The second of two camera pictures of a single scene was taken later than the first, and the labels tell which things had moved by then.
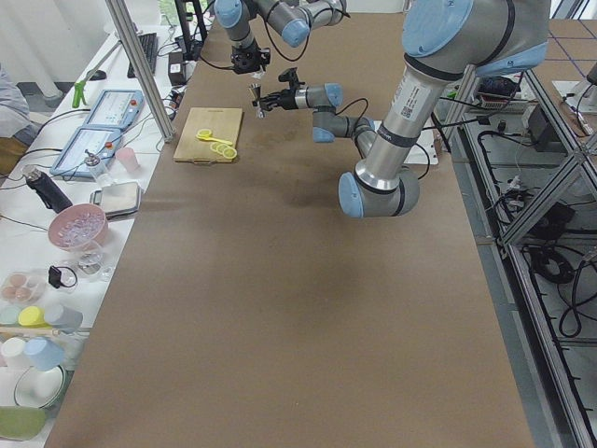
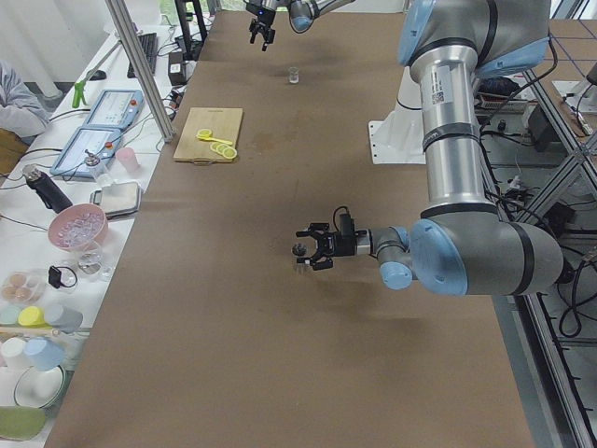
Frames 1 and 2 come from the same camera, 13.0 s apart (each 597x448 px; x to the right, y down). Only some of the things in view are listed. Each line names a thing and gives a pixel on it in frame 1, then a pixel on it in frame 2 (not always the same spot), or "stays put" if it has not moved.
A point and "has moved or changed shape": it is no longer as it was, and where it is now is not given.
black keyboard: (148, 42) stays put
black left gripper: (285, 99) -> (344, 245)
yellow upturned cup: (33, 316) stays put
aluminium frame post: (139, 70) stays put
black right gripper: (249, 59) -> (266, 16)
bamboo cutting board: (224, 123) stays put
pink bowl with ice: (82, 227) stays put
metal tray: (118, 201) stays put
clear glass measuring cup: (257, 75) has moved or changed shape
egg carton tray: (23, 287) stays put
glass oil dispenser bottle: (102, 175) stays put
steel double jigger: (255, 90) -> (300, 250)
